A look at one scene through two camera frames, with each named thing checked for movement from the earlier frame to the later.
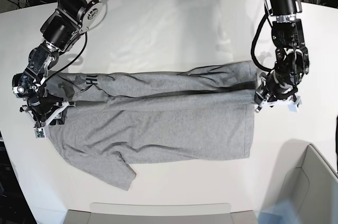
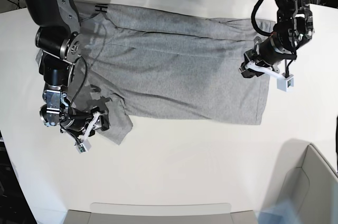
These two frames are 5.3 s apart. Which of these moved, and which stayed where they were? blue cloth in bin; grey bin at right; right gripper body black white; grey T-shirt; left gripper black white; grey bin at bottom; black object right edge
Moved: right gripper body black white; grey T-shirt; left gripper black white
Stayed: blue cloth in bin; grey bin at right; black object right edge; grey bin at bottom
